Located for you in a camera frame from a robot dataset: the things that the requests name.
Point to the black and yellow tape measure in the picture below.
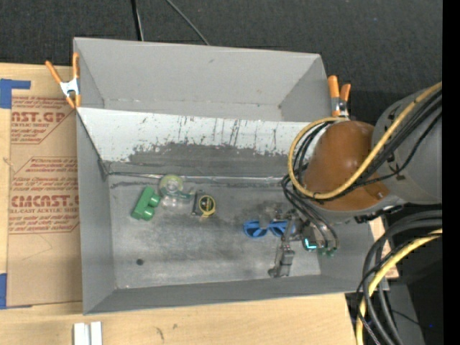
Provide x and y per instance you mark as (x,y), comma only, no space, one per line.
(205,205)

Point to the green toy building block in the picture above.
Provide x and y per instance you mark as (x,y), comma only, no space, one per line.
(144,204)

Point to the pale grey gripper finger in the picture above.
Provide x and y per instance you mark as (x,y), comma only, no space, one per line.
(282,264)
(289,225)

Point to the blue sunglasses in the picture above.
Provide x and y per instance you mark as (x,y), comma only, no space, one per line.
(255,228)

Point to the grey metal bin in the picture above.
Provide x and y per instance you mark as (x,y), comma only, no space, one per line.
(201,250)

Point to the brown cardboard board red print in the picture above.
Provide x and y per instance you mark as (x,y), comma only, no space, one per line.
(39,250)

